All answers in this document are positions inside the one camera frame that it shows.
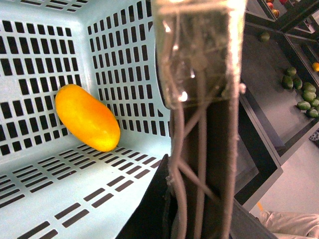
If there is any light blue plastic basket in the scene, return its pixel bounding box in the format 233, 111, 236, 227
0, 0, 170, 239

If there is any small orange fruit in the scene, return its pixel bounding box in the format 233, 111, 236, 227
312, 62, 319, 72

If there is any yellow mango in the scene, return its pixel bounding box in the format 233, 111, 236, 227
55, 84, 121, 152

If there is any green lime pile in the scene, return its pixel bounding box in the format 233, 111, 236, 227
281, 67, 319, 119

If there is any single green lime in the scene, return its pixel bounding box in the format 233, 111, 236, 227
258, 32, 270, 42

